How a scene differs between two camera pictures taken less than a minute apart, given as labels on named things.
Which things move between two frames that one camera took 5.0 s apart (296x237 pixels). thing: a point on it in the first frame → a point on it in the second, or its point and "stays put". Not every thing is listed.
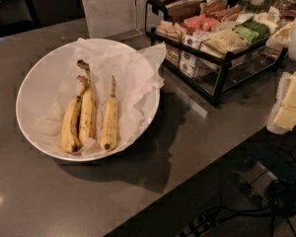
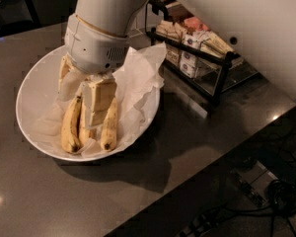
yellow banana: (69, 125) stays put
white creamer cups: (187, 60) stays put
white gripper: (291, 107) → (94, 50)
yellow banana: (109, 137) stays put
